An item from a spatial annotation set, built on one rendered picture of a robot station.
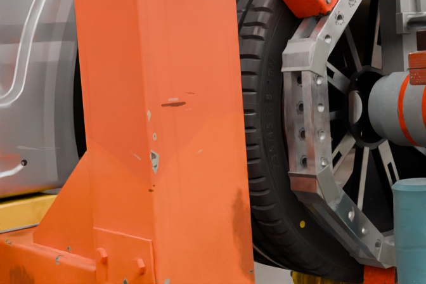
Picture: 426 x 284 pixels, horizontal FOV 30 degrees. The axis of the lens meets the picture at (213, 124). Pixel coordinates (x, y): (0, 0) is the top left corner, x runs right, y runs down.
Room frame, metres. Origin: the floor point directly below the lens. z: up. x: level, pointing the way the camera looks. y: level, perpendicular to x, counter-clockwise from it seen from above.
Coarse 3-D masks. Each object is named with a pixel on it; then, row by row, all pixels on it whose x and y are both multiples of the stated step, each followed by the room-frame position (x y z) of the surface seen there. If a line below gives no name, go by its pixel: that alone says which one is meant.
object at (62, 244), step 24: (72, 192) 1.18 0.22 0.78; (48, 216) 1.24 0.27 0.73; (72, 216) 1.18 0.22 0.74; (0, 240) 1.35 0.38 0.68; (24, 240) 1.32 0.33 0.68; (48, 240) 1.25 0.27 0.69; (72, 240) 1.19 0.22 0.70; (0, 264) 1.35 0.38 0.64; (24, 264) 1.28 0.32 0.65; (48, 264) 1.21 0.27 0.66; (72, 264) 1.15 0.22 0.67
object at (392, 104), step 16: (384, 80) 1.43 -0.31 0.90; (400, 80) 1.39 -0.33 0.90; (384, 96) 1.39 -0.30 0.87; (400, 96) 1.36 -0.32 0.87; (416, 96) 1.34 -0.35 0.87; (368, 112) 1.43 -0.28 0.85; (384, 112) 1.39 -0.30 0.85; (400, 112) 1.36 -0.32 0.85; (416, 112) 1.33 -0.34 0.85; (384, 128) 1.40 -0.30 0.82; (400, 128) 1.37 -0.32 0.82; (416, 128) 1.34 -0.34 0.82; (400, 144) 1.41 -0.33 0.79; (416, 144) 1.38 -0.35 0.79
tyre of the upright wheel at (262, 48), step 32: (256, 0) 1.35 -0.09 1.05; (256, 32) 1.31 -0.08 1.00; (288, 32) 1.34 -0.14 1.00; (256, 64) 1.29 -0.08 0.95; (256, 96) 1.29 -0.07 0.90; (256, 128) 1.29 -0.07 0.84; (256, 160) 1.29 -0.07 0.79; (256, 192) 1.31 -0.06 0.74; (288, 192) 1.32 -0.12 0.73; (256, 224) 1.35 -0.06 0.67; (288, 224) 1.32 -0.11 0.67; (320, 224) 1.37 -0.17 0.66; (256, 256) 1.48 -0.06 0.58; (288, 256) 1.37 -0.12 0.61; (320, 256) 1.36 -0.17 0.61
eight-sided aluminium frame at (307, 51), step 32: (352, 0) 1.32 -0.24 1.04; (320, 32) 1.27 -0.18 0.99; (288, 64) 1.28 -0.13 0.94; (320, 64) 1.26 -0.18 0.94; (288, 96) 1.29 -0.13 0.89; (320, 96) 1.26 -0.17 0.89; (288, 128) 1.29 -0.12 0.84; (320, 128) 1.26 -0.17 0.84; (320, 160) 1.25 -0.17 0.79; (320, 192) 1.25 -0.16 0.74; (352, 224) 1.30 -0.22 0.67; (352, 256) 1.38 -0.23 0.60; (384, 256) 1.34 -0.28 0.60
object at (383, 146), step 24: (360, 24) 1.73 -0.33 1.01; (360, 48) 1.78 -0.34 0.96; (336, 72) 1.44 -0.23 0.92; (360, 72) 1.48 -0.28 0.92; (336, 96) 1.47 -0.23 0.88; (360, 96) 1.55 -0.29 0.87; (336, 120) 1.46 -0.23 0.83; (360, 120) 1.54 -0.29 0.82; (336, 144) 1.44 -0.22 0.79; (360, 144) 1.48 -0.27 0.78; (384, 144) 1.52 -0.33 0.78; (336, 168) 1.43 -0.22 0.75; (360, 168) 1.47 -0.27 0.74; (384, 168) 1.52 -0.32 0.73; (408, 168) 1.66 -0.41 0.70; (360, 192) 1.47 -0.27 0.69; (384, 192) 1.54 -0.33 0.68; (384, 216) 1.57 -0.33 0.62
